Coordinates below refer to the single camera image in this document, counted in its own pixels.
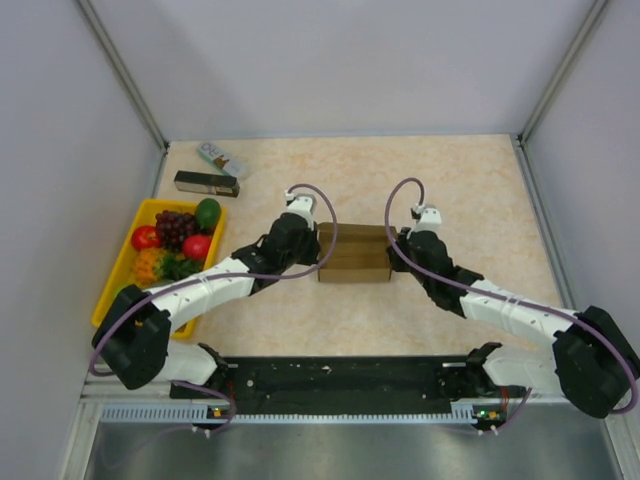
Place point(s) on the aluminium frame rail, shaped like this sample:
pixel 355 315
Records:
pixel 106 390

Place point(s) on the red toy tomato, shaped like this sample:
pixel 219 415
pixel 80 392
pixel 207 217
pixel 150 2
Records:
pixel 196 247

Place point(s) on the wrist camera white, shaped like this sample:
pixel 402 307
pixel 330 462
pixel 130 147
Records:
pixel 302 205
pixel 427 217

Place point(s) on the left frame post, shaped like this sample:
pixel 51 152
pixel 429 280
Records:
pixel 91 17

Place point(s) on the yellow plastic tray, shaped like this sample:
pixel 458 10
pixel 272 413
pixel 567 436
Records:
pixel 121 275

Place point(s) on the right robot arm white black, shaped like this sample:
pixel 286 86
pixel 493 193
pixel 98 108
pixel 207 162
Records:
pixel 581 355

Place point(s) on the orange toy pineapple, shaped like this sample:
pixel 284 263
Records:
pixel 155 265

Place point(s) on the right frame post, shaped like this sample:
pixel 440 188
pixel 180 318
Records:
pixel 576 48

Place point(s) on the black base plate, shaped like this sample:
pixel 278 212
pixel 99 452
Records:
pixel 355 385

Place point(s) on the frame post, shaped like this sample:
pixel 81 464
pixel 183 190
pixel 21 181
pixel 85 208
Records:
pixel 91 17
pixel 576 48

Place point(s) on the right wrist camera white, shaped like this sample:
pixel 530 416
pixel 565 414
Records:
pixel 427 217

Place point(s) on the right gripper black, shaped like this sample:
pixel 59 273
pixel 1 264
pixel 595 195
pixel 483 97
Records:
pixel 394 254

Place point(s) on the green toy lime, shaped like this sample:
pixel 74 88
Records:
pixel 207 213

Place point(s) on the black rectangular box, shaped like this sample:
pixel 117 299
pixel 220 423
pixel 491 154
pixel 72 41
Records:
pixel 207 184

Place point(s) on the brown cardboard paper box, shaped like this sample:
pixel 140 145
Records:
pixel 359 256

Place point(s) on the grey cable duct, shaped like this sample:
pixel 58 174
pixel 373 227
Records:
pixel 202 414

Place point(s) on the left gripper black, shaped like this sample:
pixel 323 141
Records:
pixel 312 237

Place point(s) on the teal white snack box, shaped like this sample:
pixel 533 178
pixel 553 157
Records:
pixel 221 161

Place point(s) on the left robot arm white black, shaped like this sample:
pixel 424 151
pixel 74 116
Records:
pixel 134 339

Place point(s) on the red toy apple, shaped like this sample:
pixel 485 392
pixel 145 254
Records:
pixel 145 237

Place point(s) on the purple toy grapes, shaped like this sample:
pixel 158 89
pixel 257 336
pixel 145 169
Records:
pixel 173 228

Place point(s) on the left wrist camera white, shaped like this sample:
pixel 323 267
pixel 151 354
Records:
pixel 302 205

